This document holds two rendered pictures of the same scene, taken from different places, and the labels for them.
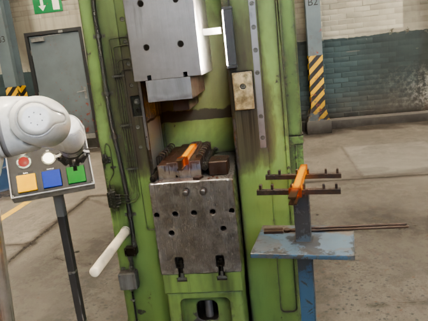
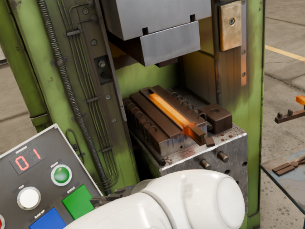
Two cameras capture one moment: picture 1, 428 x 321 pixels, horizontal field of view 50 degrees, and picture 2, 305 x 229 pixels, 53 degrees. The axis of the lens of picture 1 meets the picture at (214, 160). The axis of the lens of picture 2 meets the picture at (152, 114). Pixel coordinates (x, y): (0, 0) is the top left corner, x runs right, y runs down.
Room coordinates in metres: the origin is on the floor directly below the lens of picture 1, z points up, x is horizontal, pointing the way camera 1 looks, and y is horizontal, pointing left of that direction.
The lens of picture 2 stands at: (1.25, 0.67, 1.61)
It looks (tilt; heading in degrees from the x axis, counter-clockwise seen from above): 30 degrees down; 333
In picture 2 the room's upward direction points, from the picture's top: 10 degrees counter-clockwise
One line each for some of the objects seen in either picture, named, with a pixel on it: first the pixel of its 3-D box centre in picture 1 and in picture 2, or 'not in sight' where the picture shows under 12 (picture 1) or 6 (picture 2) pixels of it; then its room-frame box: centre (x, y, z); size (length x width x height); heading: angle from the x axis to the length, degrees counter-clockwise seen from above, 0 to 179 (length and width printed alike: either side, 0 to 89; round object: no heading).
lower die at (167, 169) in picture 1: (186, 158); (159, 115); (2.23, 0.13, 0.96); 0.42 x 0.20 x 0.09; 172
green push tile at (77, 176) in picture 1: (76, 174); (79, 203); (1.92, 0.60, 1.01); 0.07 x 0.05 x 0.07; 107
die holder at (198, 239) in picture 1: (203, 207); (176, 158); (2.23, 0.08, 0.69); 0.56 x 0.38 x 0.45; 172
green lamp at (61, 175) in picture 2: not in sight; (61, 175); (1.96, 0.61, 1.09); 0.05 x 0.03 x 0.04; 82
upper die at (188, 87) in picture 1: (178, 85); (145, 31); (2.23, 0.13, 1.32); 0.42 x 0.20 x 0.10; 172
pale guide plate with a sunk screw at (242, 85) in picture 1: (243, 90); (230, 26); (2.11, -0.17, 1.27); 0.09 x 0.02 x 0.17; 82
